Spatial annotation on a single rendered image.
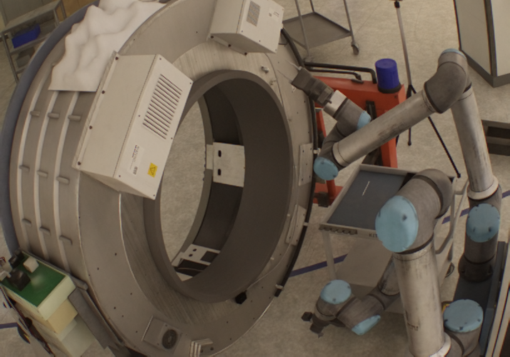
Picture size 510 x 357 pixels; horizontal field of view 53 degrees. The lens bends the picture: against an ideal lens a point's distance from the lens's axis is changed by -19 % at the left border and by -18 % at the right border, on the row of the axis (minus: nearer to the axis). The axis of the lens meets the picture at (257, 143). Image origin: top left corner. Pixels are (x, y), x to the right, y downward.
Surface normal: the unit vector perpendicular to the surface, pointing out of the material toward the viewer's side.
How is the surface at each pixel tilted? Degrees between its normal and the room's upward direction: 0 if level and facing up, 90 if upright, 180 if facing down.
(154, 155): 90
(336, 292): 19
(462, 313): 5
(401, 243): 83
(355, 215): 0
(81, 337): 90
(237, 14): 48
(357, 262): 0
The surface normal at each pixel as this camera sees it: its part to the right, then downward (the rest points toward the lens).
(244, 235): -0.38, -0.57
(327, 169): -0.42, 0.59
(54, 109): -0.46, -0.35
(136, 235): 0.85, 0.11
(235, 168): -0.55, 0.11
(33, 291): -0.22, -0.83
